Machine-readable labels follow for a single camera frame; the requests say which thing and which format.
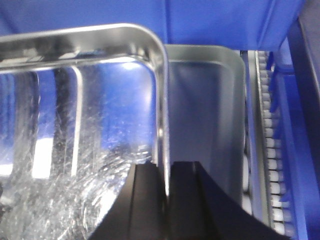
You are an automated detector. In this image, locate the right roller track rail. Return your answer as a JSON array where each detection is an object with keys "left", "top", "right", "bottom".
[{"left": 240, "top": 50, "right": 296, "bottom": 238}]

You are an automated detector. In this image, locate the blue upper right bin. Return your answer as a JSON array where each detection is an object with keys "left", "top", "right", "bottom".
[{"left": 268, "top": 0, "right": 320, "bottom": 240}]

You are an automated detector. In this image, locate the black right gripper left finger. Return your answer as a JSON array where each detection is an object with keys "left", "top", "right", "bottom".
[{"left": 89, "top": 163, "right": 166, "bottom": 240}]

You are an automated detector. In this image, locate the blue upper centre bin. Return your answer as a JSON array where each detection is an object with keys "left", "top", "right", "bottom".
[{"left": 0, "top": 0, "right": 305, "bottom": 51}]

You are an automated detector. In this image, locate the silver metal tray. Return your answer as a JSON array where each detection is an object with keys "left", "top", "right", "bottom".
[
  {"left": 0, "top": 23, "right": 169, "bottom": 240},
  {"left": 166, "top": 44, "right": 246, "bottom": 205}
]

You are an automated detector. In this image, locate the blue bin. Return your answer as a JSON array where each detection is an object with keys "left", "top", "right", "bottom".
[
  {"left": 268, "top": 0, "right": 320, "bottom": 240},
  {"left": 0, "top": 0, "right": 305, "bottom": 51}
]

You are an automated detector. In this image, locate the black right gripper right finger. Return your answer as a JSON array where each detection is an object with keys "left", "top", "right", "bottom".
[{"left": 168, "top": 161, "right": 287, "bottom": 240}]

